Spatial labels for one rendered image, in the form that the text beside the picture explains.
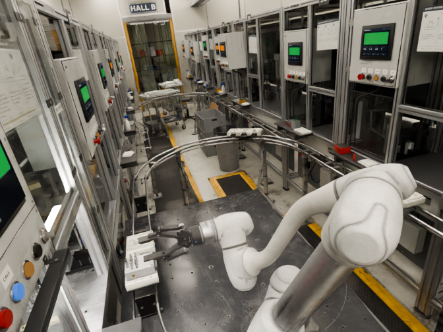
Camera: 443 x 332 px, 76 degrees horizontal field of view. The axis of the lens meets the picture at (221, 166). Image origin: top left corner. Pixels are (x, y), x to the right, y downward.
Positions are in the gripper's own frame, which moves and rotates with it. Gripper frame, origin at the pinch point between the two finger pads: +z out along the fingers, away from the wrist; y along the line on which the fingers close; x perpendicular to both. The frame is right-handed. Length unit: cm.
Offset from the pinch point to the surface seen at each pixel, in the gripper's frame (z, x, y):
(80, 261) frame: 32.8, -25.7, -16.6
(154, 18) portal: -89, -825, 141
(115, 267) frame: 22, -36, -33
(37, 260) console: 20.5, 30.3, 27.4
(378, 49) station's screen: -153, -62, 52
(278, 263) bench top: -61, -17, -44
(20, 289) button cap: 19, 42, 30
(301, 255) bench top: -75, -17, -44
